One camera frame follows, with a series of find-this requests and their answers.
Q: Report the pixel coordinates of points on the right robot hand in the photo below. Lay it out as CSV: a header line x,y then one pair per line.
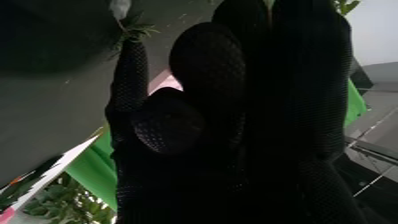
x,y
286,126

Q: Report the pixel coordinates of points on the green sprig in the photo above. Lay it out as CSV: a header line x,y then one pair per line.
x,y
136,31

